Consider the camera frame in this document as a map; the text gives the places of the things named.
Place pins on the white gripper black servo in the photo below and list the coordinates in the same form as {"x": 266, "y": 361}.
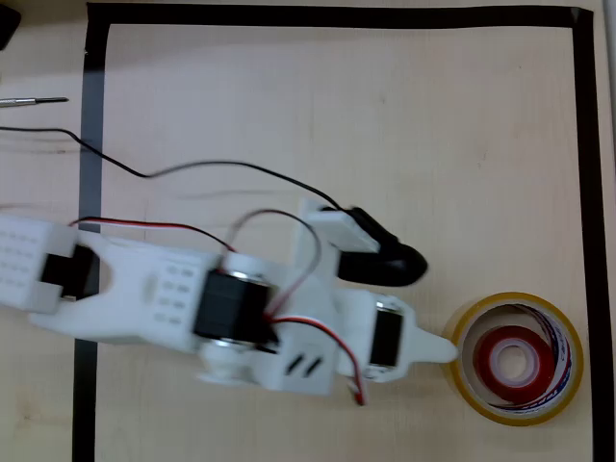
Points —
{"x": 384, "y": 333}

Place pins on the small red tape roll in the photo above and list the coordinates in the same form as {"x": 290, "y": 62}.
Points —
{"x": 483, "y": 358}

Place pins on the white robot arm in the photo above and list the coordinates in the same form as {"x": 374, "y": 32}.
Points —
{"x": 130, "y": 298}

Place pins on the large yellow tape roll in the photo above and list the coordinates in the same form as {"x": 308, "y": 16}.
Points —
{"x": 575, "y": 366}

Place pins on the black webcam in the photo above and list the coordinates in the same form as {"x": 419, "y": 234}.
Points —
{"x": 385, "y": 269}

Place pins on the small metal screwdriver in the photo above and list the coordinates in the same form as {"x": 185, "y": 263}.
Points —
{"x": 29, "y": 101}

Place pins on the black object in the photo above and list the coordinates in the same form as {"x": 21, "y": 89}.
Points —
{"x": 7, "y": 26}

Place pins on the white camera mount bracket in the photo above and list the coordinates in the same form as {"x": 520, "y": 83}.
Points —
{"x": 346, "y": 231}

